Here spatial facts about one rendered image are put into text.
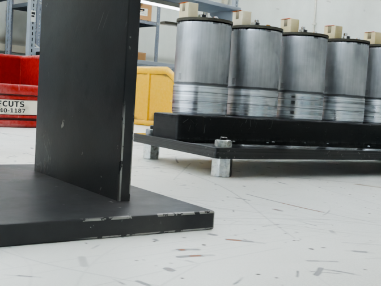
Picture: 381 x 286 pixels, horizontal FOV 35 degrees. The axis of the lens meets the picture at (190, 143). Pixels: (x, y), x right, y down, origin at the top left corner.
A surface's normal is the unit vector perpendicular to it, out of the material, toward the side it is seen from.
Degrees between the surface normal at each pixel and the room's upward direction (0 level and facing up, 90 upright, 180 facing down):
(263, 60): 90
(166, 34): 90
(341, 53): 90
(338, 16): 90
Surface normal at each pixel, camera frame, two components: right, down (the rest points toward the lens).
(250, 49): -0.30, 0.04
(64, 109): -0.82, -0.01
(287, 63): -0.61, 0.02
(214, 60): 0.38, 0.08
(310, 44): 0.13, 0.07
